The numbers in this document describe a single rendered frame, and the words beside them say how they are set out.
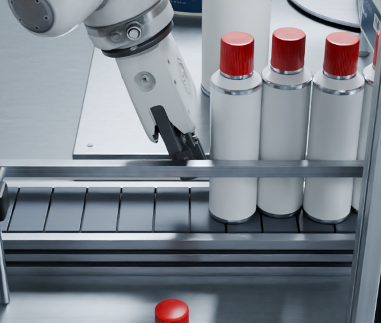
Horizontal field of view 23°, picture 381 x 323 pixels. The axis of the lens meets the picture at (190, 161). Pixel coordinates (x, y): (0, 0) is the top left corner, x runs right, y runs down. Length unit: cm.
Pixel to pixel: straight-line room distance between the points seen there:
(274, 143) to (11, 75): 57
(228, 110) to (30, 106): 47
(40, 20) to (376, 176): 31
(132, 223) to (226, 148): 14
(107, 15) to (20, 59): 61
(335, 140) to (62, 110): 49
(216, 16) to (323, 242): 34
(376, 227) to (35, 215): 38
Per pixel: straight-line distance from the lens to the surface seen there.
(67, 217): 101
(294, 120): 94
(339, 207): 99
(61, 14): 80
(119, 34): 87
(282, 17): 147
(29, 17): 81
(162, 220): 100
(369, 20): 131
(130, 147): 112
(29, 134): 126
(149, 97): 89
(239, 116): 92
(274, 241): 98
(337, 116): 93
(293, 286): 100
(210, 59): 120
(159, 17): 88
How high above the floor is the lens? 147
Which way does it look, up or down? 33 degrees down
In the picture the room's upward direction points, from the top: straight up
